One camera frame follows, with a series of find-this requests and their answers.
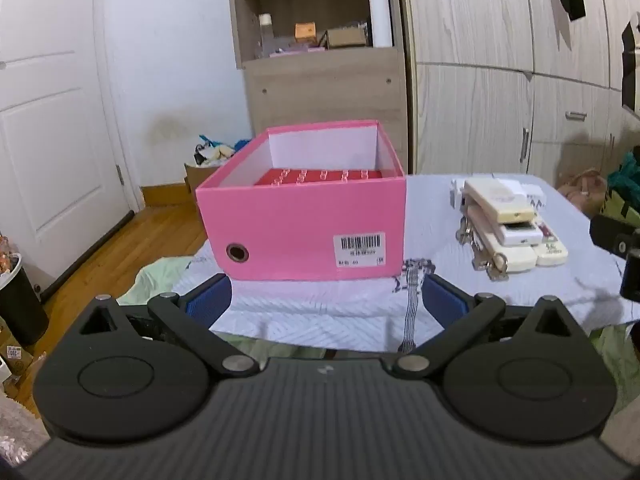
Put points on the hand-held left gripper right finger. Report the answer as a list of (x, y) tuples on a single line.
[(442, 301)]

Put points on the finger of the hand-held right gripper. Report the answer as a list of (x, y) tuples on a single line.
[(631, 280), (612, 235)]

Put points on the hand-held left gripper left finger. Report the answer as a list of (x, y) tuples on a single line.
[(210, 296)]

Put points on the silver key bunch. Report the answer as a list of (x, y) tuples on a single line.
[(492, 266), (466, 232)]

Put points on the white remote control green print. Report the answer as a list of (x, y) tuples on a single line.
[(550, 252)]

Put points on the white charger with grey print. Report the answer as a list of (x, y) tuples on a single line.
[(534, 195)]

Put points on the white remote control with display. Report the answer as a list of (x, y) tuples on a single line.
[(522, 235)]

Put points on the pink cardboard box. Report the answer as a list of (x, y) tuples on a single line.
[(300, 230)]

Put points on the white power bank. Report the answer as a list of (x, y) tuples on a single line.
[(507, 185)]

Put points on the brown bag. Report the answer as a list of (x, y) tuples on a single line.
[(582, 192)]

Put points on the light green bedsheet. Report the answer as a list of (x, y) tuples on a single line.
[(150, 280)]

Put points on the teal cloth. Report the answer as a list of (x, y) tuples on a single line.
[(625, 172)]

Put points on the white printed table cloth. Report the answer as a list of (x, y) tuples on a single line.
[(350, 305)]

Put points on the cardboard box on floor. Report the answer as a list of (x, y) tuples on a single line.
[(197, 177)]

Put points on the black door draft stopper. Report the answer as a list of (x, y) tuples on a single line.
[(85, 257)]

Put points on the red tray with clear pegs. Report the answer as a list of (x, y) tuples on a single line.
[(280, 180)]

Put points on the door hinge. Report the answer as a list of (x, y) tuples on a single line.
[(119, 175)]

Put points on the black trash bin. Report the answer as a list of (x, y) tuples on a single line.
[(20, 305)]

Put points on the small labelled boxes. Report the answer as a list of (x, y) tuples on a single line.
[(12, 355)]

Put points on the light wooden wardrobe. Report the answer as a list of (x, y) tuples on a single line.
[(475, 60)]

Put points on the wooden shelf cabinet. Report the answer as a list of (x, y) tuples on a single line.
[(325, 90)]

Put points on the clear plastic bag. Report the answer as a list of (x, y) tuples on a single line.
[(17, 435)]

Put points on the white door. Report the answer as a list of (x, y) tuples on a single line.
[(50, 110)]

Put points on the flat pink item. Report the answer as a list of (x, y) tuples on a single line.
[(297, 50)]

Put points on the clear bottle white cap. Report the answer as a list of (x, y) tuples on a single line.
[(266, 35)]

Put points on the small brown cardboard box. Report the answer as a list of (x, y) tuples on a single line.
[(346, 38)]

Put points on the small orange box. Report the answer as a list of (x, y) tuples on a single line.
[(305, 33)]

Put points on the white paper roll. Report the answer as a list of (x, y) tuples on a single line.
[(381, 20)]

